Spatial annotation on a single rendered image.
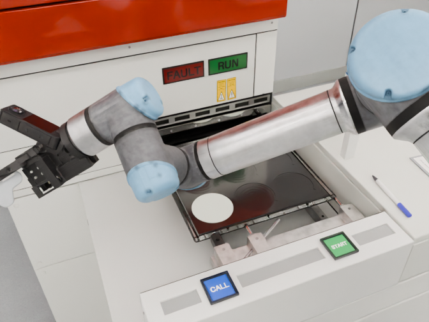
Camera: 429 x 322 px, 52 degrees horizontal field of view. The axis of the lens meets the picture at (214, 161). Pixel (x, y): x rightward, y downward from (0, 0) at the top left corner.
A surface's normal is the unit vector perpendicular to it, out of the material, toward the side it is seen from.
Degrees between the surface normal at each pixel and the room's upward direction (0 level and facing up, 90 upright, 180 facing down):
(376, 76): 45
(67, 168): 71
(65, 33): 90
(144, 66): 90
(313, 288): 90
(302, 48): 90
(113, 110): 52
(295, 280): 0
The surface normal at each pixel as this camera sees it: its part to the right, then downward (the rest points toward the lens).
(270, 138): -0.26, 0.26
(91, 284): 0.37, 0.57
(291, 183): -0.01, -0.78
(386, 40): -0.43, -0.19
